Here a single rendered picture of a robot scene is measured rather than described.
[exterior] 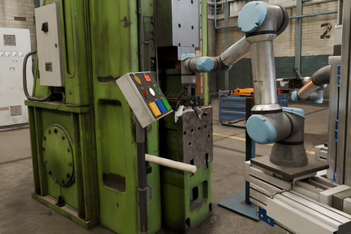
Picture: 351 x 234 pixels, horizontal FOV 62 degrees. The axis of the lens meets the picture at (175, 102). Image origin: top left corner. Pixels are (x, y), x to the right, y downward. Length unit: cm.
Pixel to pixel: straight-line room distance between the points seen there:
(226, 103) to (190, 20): 405
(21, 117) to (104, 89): 504
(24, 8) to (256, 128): 714
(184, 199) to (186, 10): 135
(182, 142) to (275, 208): 103
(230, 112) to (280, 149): 481
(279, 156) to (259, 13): 57
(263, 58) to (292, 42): 887
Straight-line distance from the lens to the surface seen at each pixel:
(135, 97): 150
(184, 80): 150
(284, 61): 1011
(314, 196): 122
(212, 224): 249
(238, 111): 598
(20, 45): 707
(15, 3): 785
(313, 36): 978
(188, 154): 213
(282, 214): 118
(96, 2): 230
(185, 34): 214
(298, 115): 126
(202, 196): 249
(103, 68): 224
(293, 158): 128
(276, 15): 120
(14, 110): 703
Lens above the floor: 123
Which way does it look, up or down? 7 degrees down
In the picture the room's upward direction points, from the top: 1 degrees counter-clockwise
